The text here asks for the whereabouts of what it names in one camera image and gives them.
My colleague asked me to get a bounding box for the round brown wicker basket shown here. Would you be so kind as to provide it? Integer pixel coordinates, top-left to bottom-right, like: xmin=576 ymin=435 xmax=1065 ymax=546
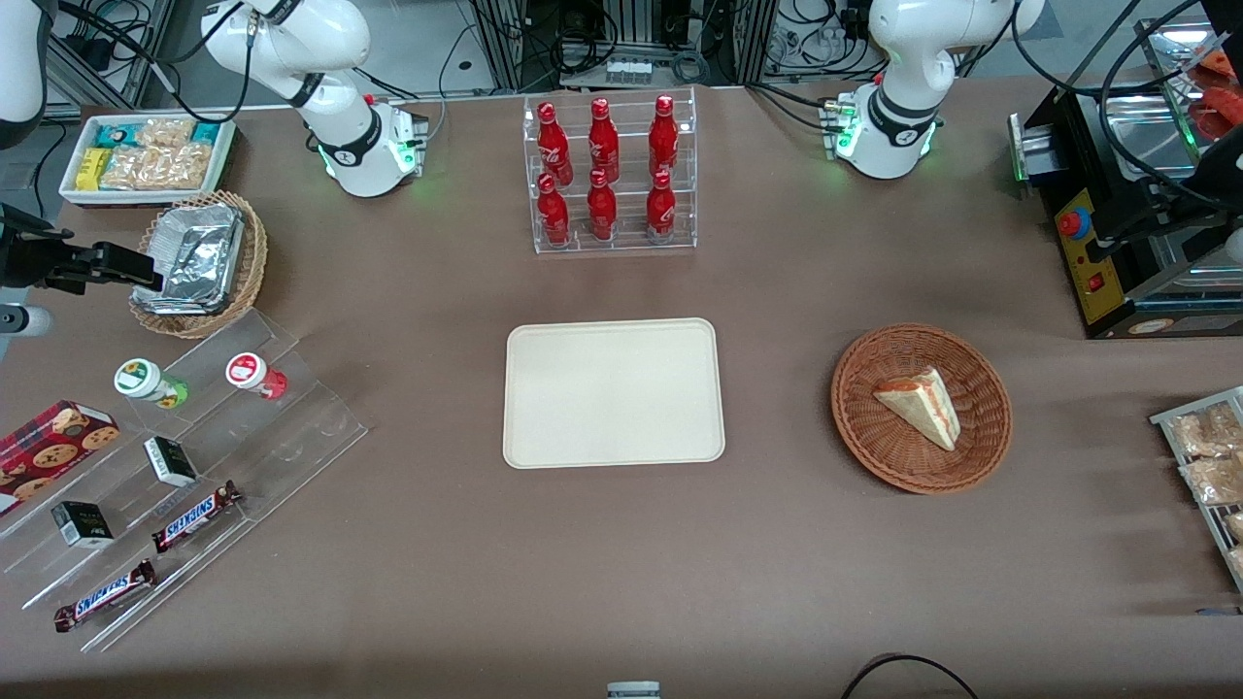
xmin=830 ymin=322 xmax=1014 ymax=496

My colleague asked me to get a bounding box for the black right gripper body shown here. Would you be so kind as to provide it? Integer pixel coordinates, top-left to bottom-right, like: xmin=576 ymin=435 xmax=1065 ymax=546
xmin=0 ymin=204 xmax=98 ymax=294

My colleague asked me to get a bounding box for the cream plastic tray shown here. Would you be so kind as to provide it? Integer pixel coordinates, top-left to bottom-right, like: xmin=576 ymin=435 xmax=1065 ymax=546
xmin=502 ymin=317 xmax=726 ymax=470

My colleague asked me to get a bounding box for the clear acrylic stepped shelf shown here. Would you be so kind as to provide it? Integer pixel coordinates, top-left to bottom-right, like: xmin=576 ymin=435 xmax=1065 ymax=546
xmin=0 ymin=309 xmax=370 ymax=653

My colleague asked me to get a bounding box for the green yogurt cup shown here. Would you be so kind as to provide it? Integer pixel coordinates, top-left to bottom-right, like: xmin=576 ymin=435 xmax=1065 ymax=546
xmin=114 ymin=358 xmax=189 ymax=410

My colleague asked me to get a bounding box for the red snack package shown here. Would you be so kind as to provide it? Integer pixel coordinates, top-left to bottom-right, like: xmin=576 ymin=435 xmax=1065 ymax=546
xmin=1190 ymin=49 xmax=1243 ymax=142

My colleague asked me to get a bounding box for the white snack bin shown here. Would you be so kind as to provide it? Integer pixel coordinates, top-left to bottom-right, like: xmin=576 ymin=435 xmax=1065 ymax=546
xmin=58 ymin=114 xmax=240 ymax=209

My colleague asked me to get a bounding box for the black cable loop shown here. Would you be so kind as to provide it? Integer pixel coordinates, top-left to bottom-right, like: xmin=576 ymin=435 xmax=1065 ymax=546
xmin=840 ymin=654 xmax=982 ymax=699

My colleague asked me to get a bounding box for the clear bag of pastries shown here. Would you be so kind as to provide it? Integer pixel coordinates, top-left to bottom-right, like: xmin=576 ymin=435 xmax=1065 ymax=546
xmin=1179 ymin=454 xmax=1243 ymax=507
xmin=1168 ymin=402 xmax=1243 ymax=459

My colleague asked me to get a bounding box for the aluminium foil container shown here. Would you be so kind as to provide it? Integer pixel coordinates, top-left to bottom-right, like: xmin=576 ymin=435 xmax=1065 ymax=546
xmin=155 ymin=202 xmax=245 ymax=315

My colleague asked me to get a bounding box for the small black box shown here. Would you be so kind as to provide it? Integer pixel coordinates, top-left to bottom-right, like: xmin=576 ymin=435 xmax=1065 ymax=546
xmin=144 ymin=436 xmax=199 ymax=488
xmin=50 ymin=500 xmax=115 ymax=550

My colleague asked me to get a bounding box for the black machine with yellow panel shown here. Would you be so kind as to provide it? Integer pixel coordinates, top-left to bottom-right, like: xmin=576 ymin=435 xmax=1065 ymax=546
xmin=1008 ymin=15 xmax=1243 ymax=341

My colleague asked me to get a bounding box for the light wicker basket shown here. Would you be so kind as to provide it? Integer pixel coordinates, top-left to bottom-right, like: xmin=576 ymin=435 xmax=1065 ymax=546
xmin=129 ymin=189 xmax=269 ymax=340

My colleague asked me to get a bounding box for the clear cracker bag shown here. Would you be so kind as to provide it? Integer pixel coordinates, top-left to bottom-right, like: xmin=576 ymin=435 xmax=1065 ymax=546
xmin=136 ymin=117 xmax=196 ymax=150
xmin=100 ymin=143 xmax=214 ymax=192

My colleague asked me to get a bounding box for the red yogurt cup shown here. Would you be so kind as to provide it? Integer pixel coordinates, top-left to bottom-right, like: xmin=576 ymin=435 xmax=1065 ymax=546
xmin=225 ymin=351 xmax=288 ymax=401

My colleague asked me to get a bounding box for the Snickers bar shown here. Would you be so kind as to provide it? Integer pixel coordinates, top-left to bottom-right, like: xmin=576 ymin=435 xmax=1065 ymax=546
xmin=53 ymin=558 xmax=157 ymax=633
xmin=151 ymin=480 xmax=243 ymax=554

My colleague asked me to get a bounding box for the wrapped triangle sandwich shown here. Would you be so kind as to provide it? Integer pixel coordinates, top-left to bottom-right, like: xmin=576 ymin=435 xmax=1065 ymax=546
xmin=872 ymin=366 xmax=962 ymax=452

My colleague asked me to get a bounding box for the red cola bottle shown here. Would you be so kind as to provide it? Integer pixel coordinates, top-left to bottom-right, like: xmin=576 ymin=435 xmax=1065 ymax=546
xmin=588 ymin=97 xmax=621 ymax=183
xmin=537 ymin=173 xmax=571 ymax=247
xmin=646 ymin=170 xmax=677 ymax=244
xmin=649 ymin=94 xmax=680 ymax=179
xmin=536 ymin=101 xmax=574 ymax=187
xmin=587 ymin=169 xmax=618 ymax=242

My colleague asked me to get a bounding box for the red plaid cookie box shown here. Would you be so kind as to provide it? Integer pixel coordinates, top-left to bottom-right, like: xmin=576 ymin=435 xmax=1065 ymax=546
xmin=0 ymin=399 xmax=121 ymax=516

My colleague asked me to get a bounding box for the clear acrylic bottle rack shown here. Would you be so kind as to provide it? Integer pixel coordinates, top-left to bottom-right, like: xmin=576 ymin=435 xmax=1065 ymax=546
xmin=522 ymin=85 xmax=698 ymax=255

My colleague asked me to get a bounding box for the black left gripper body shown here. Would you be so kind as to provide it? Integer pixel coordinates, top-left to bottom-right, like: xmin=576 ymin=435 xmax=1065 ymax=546
xmin=1193 ymin=124 xmax=1243 ymax=210

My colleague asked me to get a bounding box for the metal wire tray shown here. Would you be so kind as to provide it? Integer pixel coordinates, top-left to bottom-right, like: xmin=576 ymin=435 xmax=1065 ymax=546
xmin=1150 ymin=385 xmax=1243 ymax=595

